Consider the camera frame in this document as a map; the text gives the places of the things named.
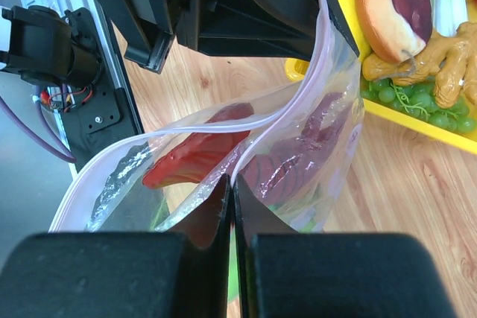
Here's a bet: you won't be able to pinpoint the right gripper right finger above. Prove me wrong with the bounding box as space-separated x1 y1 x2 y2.
233 177 456 317

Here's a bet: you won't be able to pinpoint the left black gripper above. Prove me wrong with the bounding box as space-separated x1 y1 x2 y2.
97 0 313 72

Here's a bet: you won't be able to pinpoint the red fake lobster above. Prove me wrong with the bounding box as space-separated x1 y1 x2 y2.
142 92 352 209

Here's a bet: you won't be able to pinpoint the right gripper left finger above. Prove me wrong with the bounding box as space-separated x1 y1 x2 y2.
1 175 232 317

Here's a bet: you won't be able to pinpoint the yellow fake mango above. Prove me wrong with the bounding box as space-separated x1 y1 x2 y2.
338 0 360 36

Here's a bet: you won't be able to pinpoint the clear zip top bag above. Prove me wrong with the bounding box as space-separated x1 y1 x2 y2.
49 0 364 232

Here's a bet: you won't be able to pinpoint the fake ginger root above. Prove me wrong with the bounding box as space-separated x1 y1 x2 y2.
361 22 476 109

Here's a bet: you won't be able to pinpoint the fake green grapes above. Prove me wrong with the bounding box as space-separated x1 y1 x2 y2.
361 78 476 134

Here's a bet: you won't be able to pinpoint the yellow plastic tray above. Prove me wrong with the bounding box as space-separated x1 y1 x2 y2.
285 0 476 155

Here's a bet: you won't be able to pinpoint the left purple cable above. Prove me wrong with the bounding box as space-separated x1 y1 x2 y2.
0 96 78 165

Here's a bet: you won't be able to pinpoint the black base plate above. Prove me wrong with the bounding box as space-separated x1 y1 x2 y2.
60 7 144 171

